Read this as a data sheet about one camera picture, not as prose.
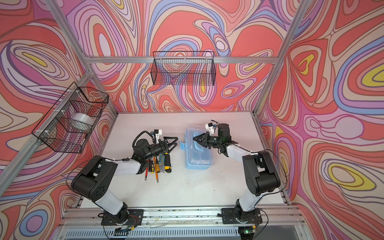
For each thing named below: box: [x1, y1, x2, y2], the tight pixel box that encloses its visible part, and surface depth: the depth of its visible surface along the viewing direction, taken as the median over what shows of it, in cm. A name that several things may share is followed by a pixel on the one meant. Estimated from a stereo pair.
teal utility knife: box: [158, 153, 165, 173], surface depth 92 cm
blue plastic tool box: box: [180, 127, 214, 170], surface depth 86 cm
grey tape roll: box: [71, 112, 95, 132], surface depth 74 cm
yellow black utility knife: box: [164, 152, 172, 173], surface depth 93 cm
